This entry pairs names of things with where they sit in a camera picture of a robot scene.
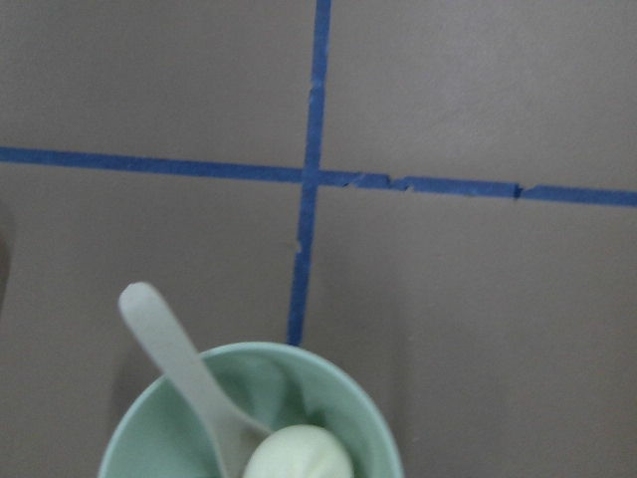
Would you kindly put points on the white plastic spoon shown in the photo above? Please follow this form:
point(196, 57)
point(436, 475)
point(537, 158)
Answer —
point(233, 434)

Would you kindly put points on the mint green bowl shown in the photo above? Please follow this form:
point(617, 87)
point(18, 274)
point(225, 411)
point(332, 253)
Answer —
point(279, 385)

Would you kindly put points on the white steamed bun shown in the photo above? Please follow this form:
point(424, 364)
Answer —
point(300, 451)

